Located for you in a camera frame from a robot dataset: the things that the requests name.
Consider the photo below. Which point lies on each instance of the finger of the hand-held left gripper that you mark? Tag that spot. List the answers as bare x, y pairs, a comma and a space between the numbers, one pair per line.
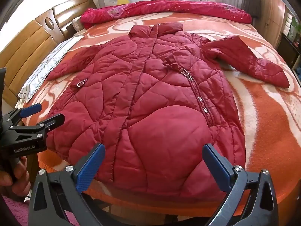
30, 110
55, 119

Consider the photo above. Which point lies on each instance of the wooden headboard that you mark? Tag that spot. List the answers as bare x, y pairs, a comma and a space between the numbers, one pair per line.
28, 42

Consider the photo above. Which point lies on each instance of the dark hanging clothes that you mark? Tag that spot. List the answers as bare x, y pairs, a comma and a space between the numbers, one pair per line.
250, 0

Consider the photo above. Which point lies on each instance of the red floral quilt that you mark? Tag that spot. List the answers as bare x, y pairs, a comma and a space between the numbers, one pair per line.
164, 9

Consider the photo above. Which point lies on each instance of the pink rug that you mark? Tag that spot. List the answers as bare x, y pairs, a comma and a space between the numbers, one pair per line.
14, 211

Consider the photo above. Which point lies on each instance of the yellow plush toy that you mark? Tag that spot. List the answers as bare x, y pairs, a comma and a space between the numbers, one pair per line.
122, 0

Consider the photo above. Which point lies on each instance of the wooden wardrobe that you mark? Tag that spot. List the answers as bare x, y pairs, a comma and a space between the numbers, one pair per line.
272, 11

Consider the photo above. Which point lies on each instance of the white quilted sheet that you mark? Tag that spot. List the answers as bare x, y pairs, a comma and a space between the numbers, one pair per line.
47, 63

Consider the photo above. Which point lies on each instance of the dark cabinet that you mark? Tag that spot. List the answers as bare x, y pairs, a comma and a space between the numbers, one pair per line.
289, 51

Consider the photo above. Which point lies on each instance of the orange and white blanket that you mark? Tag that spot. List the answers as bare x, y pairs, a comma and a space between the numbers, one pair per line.
258, 122

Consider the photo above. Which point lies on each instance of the person's left hand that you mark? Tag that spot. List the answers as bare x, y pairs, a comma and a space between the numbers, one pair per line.
22, 176

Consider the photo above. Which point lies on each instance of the white pillow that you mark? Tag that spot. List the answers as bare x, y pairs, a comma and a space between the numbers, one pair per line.
77, 24

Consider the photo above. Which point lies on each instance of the red quilted puffer coat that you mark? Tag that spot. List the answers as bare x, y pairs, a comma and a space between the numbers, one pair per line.
152, 98

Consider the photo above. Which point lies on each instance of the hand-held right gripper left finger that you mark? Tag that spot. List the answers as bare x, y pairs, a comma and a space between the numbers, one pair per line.
91, 167

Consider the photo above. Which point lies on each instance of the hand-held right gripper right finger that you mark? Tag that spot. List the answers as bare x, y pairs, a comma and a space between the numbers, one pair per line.
218, 167

